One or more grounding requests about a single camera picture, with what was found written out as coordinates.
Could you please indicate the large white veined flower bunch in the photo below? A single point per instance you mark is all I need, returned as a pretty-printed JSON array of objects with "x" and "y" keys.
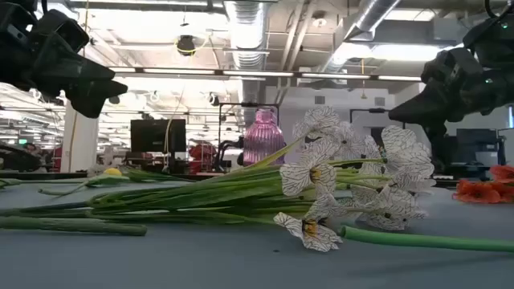
[{"x": 309, "y": 176}]

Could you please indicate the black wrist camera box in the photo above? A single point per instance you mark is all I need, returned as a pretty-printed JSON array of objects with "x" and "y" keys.
[
  {"x": 451, "y": 72},
  {"x": 64, "y": 32}
]

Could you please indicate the black ceiling dome device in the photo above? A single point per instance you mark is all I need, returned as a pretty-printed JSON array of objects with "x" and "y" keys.
[{"x": 186, "y": 45}]

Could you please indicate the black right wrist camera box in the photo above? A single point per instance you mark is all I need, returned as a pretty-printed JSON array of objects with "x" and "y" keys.
[{"x": 451, "y": 72}]

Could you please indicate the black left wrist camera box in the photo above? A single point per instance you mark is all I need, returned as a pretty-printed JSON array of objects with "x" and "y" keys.
[{"x": 64, "y": 32}]

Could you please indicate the pink ribbed glass vase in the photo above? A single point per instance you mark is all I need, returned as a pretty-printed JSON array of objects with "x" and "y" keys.
[{"x": 263, "y": 140}]

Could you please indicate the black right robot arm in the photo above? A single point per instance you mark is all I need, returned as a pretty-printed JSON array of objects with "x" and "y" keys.
[{"x": 494, "y": 44}]

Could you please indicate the black computer monitor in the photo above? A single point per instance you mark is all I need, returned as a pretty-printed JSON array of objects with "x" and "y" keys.
[{"x": 156, "y": 136}]

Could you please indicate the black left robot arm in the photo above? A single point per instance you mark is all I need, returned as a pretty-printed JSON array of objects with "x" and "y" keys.
[{"x": 12, "y": 10}]

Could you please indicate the white building pillar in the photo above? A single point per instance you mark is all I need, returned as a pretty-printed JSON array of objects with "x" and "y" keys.
[{"x": 82, "y": 148}]

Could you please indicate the silver slanted air duct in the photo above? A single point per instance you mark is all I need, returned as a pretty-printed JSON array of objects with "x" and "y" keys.
[{"x": 371, "y": 16}]

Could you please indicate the person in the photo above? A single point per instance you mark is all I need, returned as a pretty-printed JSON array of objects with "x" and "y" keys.
[{"x": 30, "y": 149}]

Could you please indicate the red background equipment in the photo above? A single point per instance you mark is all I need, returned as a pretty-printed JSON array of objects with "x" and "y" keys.
[{"x": 202, "y": 154}]

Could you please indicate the small white flower bunch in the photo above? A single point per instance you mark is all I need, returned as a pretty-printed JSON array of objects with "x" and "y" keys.
[{"x": 107, "y": 157}]

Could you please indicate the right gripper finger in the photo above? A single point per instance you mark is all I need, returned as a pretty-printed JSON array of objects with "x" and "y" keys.
[{"x": 429, "y": 108}]

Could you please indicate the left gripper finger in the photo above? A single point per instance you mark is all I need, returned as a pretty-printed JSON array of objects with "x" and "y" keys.
[
  {"x": 96, "y": 100},
  {"x": 68, "y": 72}
]

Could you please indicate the long ceiling light strip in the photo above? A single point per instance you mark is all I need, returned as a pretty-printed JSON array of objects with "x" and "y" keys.
[{"x": 257, "y": 73}]

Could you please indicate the orange flower bunch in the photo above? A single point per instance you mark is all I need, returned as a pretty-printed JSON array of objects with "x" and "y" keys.
[{"x": 478, "y": 192}]

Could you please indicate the dark desk monitor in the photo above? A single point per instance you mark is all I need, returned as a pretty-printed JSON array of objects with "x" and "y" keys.
[{"x": 478, "y": 140}]

